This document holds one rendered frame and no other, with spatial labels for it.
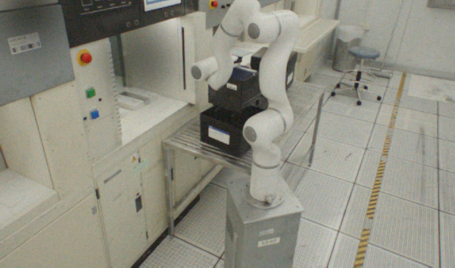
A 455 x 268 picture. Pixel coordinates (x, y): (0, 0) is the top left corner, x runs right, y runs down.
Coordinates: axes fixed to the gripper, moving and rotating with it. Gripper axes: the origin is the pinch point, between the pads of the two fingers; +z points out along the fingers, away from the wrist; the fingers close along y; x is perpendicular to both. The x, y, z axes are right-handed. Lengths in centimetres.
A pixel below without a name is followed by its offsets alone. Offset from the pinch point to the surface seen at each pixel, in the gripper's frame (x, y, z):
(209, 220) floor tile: -125, -19, 2
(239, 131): -33.6, 12.6, -13.8
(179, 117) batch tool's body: -44, -35, -7
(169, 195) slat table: -87, -28, -26
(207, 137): -44.9, -8.2, -13.7
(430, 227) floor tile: -126, 106, 94
